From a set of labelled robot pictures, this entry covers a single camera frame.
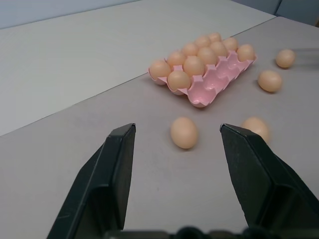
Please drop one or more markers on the pink plastic egg tray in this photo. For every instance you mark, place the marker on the pink plastic egg tray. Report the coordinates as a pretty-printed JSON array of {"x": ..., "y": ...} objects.
[{"x": 214, "y": 82}]

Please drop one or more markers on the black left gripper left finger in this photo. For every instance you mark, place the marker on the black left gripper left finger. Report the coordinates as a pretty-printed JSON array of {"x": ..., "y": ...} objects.
[{"x": 99, "y": 184}]

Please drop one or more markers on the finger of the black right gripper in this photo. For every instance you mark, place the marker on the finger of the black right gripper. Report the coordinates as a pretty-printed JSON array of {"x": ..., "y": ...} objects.
[{"x": 307, "y": 57}]

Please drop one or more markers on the tan egg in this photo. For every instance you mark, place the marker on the tan egg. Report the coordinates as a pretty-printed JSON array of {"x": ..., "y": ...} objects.
[
  {"x": 159, "y": 69},
  {"x": 207, "y": 55},
  {"x": 270, "y": 81},
  {"x": 258, "y": 127},
  {"x": 178, "y": 79},
  {"x": 230, "y": 43},
  {"x": 285, "y": 58},
  {"x": 218, "y": 48},
  {"x": 194, "y": 65},
  {"x": 190, "y": 48},
  {"x": 184, "y": 133},
  {"x": 215, "y": 37},
  {"x": 202, "y": 41},
  {"x": 246, "y": 52},
  {"x": 177, "y": 58}
]

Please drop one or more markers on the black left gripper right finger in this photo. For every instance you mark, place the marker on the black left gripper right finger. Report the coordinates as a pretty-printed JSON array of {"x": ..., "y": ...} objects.
[{"x": 259, "y": 174}]

